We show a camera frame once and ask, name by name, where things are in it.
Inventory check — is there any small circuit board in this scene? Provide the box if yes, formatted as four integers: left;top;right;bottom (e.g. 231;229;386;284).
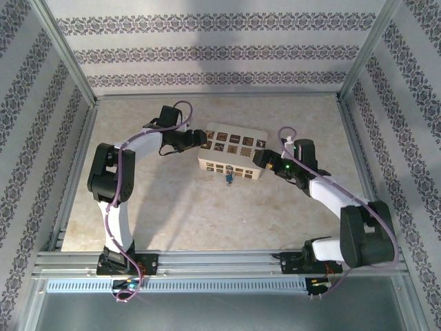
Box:
111;279;143;292
306;276;333;299

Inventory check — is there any aluminium frame post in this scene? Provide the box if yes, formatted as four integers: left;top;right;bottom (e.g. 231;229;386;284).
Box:
336;0;404;101
29;0;100;108

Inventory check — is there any wooden box with picture tiles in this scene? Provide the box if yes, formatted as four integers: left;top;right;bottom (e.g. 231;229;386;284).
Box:
196;121;270;181

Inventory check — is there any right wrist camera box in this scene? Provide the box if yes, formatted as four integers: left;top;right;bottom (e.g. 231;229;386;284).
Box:
283;137;305;161

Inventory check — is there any aluminium mounting rail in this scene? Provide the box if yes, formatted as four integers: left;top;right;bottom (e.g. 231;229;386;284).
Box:
31;250;410;279

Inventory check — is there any slotted grey cable duct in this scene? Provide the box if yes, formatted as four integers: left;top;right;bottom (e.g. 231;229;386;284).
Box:
45;277;308;295

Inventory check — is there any aluminium rear rail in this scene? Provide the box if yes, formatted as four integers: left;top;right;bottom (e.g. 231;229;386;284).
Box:
94;90;342;102

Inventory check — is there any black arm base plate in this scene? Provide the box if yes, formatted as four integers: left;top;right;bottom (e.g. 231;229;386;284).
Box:
96;252;161;277
277;252;344;276

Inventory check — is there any grey sheet metal tray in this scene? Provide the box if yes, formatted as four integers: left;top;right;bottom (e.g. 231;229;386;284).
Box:
19;275;427;331

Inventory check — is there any aluminium side rail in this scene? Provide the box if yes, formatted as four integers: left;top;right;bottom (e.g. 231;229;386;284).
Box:
336;96;396;250
47;99;101;252

